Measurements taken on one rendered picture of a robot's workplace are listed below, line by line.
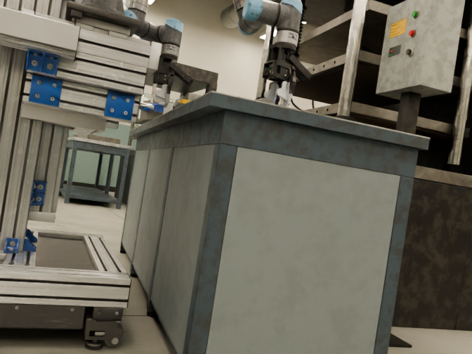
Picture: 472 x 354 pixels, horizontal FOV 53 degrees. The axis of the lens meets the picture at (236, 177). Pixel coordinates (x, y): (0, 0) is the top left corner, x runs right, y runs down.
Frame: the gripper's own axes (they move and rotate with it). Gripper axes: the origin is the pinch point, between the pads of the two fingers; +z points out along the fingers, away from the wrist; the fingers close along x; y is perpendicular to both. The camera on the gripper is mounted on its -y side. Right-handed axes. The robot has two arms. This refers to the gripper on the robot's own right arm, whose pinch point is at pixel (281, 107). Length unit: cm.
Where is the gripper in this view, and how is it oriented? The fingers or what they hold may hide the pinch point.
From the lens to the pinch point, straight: 160.8
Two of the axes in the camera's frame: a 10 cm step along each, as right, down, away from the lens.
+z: -1.5, 9.9, -0.1
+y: -8.4, -1.3, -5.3
